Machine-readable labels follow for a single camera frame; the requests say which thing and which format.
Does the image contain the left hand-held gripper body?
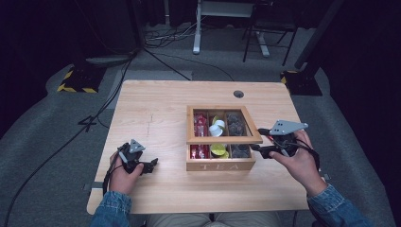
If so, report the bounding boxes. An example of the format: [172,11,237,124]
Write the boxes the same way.
[116,138,149,175]

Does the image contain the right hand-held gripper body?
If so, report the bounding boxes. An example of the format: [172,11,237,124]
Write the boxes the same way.
[269,119,309,158]

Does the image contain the glass-paned wooden box lid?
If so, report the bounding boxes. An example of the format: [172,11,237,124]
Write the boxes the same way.
[186,104,264,146]

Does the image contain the wooden compartment box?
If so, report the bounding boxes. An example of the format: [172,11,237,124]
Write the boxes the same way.
[185,104,264,172]

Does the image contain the person's left hand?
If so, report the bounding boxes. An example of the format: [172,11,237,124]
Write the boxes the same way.
[108,152,143,194]

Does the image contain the person's right hand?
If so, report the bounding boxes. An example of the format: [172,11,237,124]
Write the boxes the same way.
[269,130,327,199]

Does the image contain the pile of dark sachets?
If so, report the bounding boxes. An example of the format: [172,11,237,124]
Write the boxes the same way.
[225,112,253,159]

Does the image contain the large white capsule cup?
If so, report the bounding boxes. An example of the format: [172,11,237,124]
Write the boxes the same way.
[208,123,224,138]

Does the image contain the light wooden table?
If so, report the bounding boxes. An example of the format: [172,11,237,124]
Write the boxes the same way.
[86,79,329,216]

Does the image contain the person's left leg beige trousers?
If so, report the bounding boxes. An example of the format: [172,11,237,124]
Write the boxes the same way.
[146,213,212,227]

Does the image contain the person's leg beige trousers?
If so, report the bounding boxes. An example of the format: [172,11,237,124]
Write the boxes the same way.
[146,213,212,227]
[211,211,282,227]

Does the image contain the hazard-striped stand base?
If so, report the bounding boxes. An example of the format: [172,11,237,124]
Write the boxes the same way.
[280,69,323,96]
[57,64,107,95]

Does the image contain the row of red sachets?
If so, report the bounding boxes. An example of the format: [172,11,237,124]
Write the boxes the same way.
[189,113,211,160]

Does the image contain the person's right leg beige trousers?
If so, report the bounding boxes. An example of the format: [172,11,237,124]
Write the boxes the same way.
[211,211,282,227]

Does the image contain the black chair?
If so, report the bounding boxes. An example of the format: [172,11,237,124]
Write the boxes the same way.
[241,0,299,66]

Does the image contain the black slanted stand pole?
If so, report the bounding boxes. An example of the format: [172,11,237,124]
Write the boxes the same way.
[294,0,346,71]

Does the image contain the right hand-held gripper black cable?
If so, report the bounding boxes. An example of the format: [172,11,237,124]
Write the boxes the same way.
[292,137,322,174]

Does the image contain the hand-held gripper black cable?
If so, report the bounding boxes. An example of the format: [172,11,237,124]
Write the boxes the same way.
[292,137,322,174]
[102,150,128,196]

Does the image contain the left hand-held gripper black cable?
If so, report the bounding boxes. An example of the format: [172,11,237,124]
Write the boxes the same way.
[102,150,128,196]

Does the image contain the long black floor cable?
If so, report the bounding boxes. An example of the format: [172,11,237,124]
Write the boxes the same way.
[2,51,138,227]

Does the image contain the thin black floor cable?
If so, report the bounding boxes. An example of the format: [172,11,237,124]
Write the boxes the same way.
[144,47,235,82]

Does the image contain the white desk frame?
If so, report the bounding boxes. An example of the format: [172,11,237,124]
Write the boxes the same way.
[192,0,272,59]

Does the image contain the bundle of floor cables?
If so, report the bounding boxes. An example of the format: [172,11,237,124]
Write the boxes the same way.
[144,17,204,49]

